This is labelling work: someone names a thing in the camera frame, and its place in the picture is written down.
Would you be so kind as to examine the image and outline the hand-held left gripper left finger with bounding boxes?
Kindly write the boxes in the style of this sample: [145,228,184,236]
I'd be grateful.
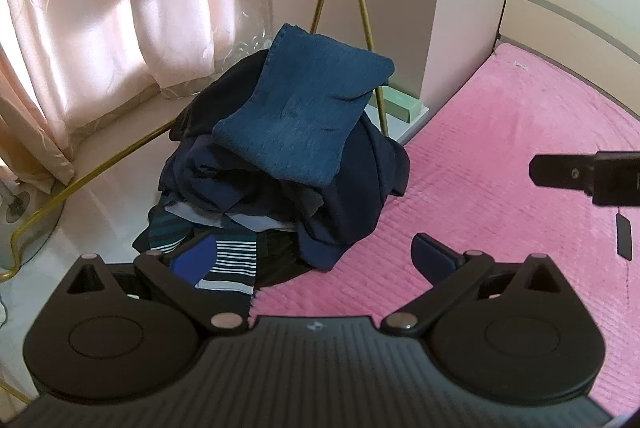
[67,235,250,336]

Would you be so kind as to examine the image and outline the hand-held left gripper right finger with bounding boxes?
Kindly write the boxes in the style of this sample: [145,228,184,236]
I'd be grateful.
[382,232,571,336]

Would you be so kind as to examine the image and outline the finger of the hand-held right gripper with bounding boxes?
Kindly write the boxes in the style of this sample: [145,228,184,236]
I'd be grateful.
[529,151,640,207]

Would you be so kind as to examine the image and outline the blue jeans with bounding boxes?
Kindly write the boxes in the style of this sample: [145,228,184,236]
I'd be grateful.
[212,23,396,188]

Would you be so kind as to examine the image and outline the striped navy garment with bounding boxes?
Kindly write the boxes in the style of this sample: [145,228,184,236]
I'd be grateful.
[132,215,258,300]

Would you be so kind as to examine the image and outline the light blue garment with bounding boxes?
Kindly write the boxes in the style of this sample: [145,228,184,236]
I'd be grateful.
[165,202,301,231]

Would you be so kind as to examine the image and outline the pink fleece blanket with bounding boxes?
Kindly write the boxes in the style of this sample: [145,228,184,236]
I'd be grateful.
[250,42,640,425]

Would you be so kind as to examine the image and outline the black garment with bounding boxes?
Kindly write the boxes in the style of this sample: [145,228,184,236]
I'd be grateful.
[254,231,313,287]

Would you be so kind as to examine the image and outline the black phone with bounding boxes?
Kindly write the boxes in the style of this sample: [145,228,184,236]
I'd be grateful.
[616,213,634,259]

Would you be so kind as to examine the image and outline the white nightstand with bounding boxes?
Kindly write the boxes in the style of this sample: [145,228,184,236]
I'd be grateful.
[364,101,431,145]

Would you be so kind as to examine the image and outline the beige wooden headboard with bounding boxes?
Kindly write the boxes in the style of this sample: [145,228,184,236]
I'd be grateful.
[495,0,640,119]

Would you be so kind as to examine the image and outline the green box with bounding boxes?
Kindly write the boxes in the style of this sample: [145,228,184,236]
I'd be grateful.
[386,84,424,123]

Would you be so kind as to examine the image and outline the grey fan base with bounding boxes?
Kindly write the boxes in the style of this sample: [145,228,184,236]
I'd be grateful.
[0,179,67,273]

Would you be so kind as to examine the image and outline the pink patterned curtain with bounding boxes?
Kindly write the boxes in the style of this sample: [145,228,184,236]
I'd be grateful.
[0,0,275,195]

